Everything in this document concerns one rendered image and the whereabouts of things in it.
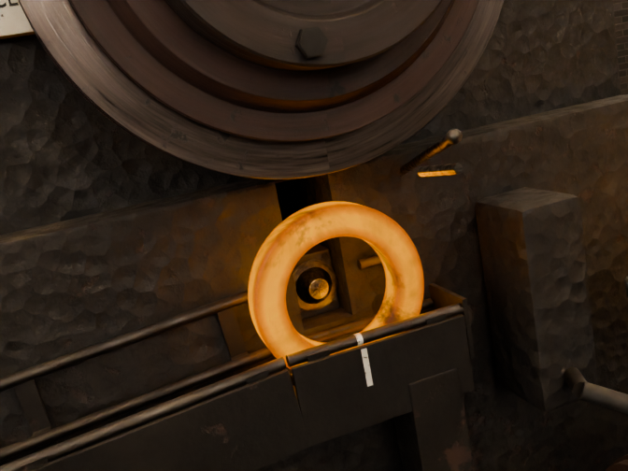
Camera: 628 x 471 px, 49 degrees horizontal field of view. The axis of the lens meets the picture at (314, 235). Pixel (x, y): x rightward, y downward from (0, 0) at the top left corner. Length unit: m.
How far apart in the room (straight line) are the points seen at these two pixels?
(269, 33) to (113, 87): 0.15
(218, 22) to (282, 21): 0.05
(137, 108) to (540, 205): 0.42
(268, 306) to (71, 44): 0.30
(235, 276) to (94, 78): 0.26
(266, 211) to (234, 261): 0.06
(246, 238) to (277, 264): 0.07
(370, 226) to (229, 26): 0.26
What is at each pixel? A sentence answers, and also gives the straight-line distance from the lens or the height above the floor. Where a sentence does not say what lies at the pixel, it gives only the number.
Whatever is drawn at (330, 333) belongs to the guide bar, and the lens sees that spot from 0.76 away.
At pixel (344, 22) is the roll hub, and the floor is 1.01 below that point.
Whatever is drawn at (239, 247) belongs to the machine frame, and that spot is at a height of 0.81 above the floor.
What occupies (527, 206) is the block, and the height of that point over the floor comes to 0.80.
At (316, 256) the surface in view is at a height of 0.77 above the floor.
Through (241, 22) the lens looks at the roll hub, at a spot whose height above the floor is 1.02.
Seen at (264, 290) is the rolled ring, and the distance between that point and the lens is 0.69.
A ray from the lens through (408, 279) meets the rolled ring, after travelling 0.74.
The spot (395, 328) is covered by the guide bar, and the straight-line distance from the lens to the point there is 0.72.
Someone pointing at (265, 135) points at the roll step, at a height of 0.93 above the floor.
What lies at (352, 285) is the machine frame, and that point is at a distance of 0.79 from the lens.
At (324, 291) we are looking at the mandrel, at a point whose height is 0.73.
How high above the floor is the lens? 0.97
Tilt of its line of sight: 13 degrees down
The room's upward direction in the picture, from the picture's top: 11 degrees counter-clockwise
